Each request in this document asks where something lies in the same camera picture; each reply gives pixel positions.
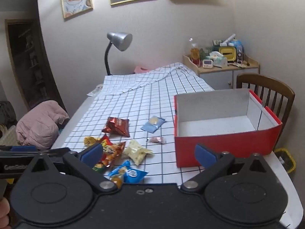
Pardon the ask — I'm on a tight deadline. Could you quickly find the pink stool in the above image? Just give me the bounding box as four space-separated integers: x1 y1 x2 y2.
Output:
134 65 150 74

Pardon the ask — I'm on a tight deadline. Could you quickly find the yellow box with slot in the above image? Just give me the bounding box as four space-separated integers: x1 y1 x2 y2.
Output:
218 46 237 62

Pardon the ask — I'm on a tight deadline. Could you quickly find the wooden top cabinet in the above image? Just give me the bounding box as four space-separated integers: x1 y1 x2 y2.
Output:
182 54 260 91

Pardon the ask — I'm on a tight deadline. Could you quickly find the person's left hand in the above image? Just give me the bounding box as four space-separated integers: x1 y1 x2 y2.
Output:
0 198 11 227

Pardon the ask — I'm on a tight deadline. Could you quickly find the pale yellow snack packet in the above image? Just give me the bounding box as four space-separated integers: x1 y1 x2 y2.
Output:
122 139 153 165

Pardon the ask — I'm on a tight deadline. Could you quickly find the yellow waste bin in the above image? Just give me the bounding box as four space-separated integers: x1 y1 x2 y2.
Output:
274 147 296 174

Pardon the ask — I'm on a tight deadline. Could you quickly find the light blue cookie packet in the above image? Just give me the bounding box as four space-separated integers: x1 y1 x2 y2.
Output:
140 116 166 133

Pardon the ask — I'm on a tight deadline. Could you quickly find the pale green tissue box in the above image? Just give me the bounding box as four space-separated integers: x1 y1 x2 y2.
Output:
206 51 229 68

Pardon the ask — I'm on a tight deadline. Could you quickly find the blue snack packet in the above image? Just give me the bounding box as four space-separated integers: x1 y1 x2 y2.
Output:
108 160 148 184

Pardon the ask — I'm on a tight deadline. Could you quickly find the checkered tablecloth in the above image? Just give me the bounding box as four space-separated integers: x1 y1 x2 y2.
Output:
51 62 216 185

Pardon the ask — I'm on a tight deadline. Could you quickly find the red cardboard box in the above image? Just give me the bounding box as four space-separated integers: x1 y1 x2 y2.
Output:
174 88 283 168

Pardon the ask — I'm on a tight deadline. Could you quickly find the dark grey cloth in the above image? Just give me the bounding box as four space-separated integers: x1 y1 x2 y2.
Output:
0 101 17 126

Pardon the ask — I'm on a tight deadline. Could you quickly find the silver desk lamp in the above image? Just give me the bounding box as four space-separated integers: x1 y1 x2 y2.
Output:
104 32 133 76

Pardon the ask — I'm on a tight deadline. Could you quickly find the beige bag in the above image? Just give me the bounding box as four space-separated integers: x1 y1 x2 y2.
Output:
0 124 19 146

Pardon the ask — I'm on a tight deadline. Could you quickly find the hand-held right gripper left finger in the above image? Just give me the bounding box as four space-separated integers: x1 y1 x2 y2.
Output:
31 143 118 192

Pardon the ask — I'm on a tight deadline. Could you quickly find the clear plastic packet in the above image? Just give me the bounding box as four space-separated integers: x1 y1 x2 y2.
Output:
86 83 104 97

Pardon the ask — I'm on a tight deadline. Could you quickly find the dark wooden bookcase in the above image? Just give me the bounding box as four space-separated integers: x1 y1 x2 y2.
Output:
5 19 67 111

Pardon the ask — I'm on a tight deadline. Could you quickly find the blue package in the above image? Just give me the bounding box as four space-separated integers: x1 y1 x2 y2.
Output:
227 38 244 53

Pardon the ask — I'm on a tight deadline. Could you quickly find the pink jacket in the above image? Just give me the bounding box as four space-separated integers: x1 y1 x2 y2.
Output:
16 100 70 150

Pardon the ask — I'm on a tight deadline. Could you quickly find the brown wooden chair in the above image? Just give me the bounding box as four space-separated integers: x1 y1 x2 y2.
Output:
236 73 295 148

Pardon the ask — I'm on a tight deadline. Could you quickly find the orange drink bottle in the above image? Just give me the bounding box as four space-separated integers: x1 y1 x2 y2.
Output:
189 38 201 68

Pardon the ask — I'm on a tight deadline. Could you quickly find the small pink candy packet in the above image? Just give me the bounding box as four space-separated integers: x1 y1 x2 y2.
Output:
146 136 166 145

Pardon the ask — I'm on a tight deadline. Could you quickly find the dark red snack packet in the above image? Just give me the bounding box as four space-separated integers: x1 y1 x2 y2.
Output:
102 117 130 137

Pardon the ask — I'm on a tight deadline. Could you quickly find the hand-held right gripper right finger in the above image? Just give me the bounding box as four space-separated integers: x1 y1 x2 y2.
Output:
180 144 271 192

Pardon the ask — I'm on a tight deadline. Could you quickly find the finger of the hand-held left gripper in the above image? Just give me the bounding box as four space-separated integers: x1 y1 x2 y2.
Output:
0 147 71 158
0 145 39 152

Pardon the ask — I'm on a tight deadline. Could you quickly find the white tube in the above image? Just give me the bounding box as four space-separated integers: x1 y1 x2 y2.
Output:
220 33 236 47

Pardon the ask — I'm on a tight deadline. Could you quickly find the red yellow chip bag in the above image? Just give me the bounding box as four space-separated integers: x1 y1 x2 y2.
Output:
92 135 126 172

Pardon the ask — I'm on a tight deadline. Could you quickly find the gold candy wrapper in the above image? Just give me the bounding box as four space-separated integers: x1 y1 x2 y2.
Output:
84 136 102 147

